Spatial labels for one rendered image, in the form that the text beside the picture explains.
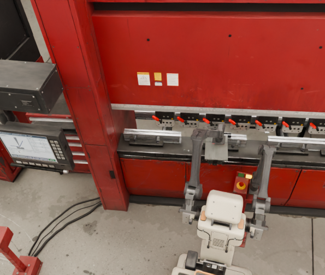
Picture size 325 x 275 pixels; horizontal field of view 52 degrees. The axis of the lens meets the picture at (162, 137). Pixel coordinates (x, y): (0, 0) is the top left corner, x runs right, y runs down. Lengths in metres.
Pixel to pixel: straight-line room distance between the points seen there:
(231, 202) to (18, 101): 1.36
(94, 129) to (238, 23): 1.29
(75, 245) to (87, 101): 1.62
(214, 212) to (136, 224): 1.60
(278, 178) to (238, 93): 0.97
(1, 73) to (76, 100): 0.55
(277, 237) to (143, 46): 2.23
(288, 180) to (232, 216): 1.22
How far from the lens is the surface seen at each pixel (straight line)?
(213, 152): 2.72
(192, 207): 2.17
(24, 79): 2.08
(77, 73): 2.31
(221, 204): 2.02
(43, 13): 2.14
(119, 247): 3.44
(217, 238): 2.16
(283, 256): 3.48
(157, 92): 2.54
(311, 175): 3.14
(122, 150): 2.94
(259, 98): 2.56
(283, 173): 3.07
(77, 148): 3.51
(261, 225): 2.16
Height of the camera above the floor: 3.09
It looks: 48 degrees down
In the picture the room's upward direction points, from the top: 4 degrees counter-clockwise
